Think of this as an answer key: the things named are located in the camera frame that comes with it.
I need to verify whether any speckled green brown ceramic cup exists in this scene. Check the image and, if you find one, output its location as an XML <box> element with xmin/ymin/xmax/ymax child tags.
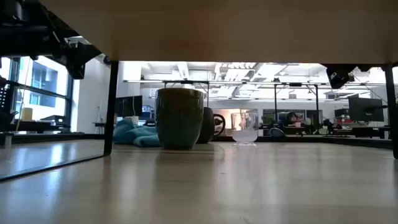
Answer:
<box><xmin>154</xmin><ymin>88</ymin><xmax>205</xmax><ymax>151</ymax></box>

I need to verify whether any clear glass cup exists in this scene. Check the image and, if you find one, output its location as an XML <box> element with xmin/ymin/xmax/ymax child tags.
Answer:
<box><xmin>230</xmin><ymin>111</ymin><xmax>260</xmax><ymax>147</ymax></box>

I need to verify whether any person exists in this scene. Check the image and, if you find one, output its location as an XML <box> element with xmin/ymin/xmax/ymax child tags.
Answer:
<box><xmin>284</xmin><ymin>111</ymin><xmax>304</xmax><ymax>128</ymax></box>

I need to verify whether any black mug with green inside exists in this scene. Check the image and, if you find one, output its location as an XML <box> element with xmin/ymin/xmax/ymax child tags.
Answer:
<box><xmin>195</xmin><ymin>106</ymin><xmax>226</xmax><ymax>144</ymax></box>

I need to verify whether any dark background desk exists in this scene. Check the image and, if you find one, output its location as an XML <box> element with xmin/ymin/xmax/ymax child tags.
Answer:
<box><xmin>9</xmin><ymin>114</ymin><xmax>85</xmax><ymax>135</ymax></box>

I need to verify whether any blue cloth towel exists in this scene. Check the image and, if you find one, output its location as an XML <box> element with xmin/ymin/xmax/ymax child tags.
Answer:
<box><xmin>112</xmin><ymin>118</ymin><xmax>162</xmax><ymax>148</ymax></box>

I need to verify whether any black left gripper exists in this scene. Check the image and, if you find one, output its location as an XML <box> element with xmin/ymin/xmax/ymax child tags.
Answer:
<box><xmin>18</xmin><ymin>0</ymin><xmax>102</xmax><ymax>80</ymax></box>

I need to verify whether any cream cylinder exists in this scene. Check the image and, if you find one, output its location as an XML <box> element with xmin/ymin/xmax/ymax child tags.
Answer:
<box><xmin>21</xmin><ymin>107</ymin><xmax>34</xmax><ymax>122</ymax></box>

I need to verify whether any black computer monitor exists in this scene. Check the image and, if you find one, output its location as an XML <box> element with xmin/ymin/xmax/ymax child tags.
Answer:
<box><xmin>348</xmin><ymin>96</ymin><xmax>389</xmax><ymax>123</ymax></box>
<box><xmin>114</xmin><ymin>95</ymin><xmax>144</xmax><ymax>118</ymax></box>

